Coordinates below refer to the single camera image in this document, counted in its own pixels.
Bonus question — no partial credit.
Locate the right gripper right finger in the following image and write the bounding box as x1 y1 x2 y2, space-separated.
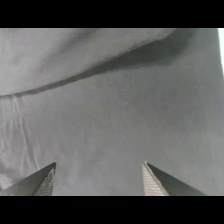
141 160 207 197

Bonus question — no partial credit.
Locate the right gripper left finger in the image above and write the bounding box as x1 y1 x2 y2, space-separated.
0 161 57 197

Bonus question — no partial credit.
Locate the black garment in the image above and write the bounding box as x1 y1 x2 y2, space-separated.
0 27 224 197

